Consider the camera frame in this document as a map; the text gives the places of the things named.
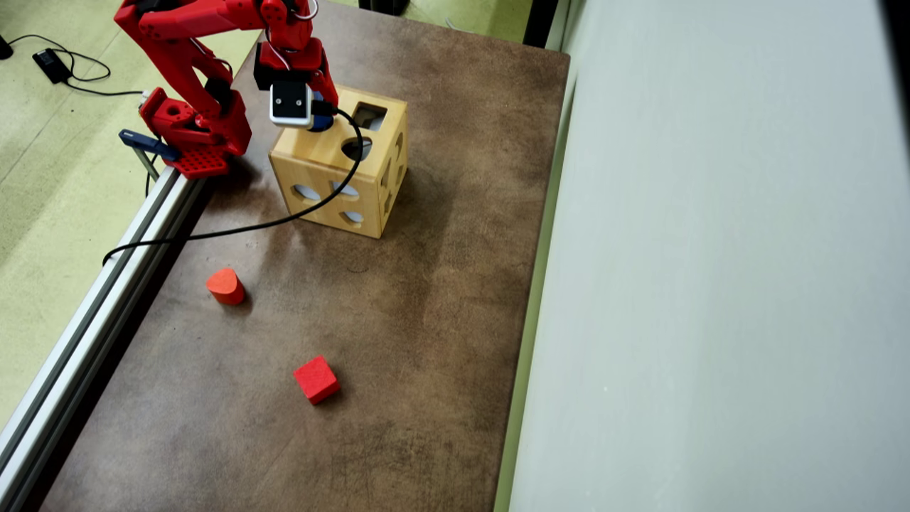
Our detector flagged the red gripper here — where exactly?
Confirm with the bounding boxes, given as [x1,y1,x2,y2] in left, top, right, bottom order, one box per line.
[254,39,340,109]

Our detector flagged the wooden shape sorter box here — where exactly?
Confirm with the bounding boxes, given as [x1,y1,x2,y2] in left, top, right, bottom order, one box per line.
[269,78,410,239]

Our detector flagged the blue table clamp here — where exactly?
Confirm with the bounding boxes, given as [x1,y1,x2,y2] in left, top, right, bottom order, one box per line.
[119,129,180,182]

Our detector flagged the orange rounded block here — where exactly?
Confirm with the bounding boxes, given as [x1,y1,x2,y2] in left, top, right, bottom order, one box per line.
[206,267,247,306]

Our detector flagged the black power adapter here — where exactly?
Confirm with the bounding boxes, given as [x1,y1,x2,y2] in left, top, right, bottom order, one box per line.
[32,48,73,85]

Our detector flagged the red cube block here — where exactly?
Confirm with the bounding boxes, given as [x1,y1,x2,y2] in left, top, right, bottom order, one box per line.
[294,356,341,406]

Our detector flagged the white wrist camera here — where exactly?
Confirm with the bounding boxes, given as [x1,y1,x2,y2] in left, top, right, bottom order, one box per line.
[269,80,314,129]

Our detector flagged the black camera cable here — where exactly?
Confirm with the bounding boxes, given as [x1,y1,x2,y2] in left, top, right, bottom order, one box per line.
[102,100,365,267]

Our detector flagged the dark vertical post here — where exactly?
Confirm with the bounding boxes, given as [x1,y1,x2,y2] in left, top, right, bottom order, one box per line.
[523,0,562,49]

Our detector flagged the thin black power cord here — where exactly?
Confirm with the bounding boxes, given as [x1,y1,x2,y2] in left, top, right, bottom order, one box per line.
[7,33,146,97]

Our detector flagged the aluminium profile rail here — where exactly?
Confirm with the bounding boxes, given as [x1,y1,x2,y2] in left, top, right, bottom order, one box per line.
[0,167,207,512]

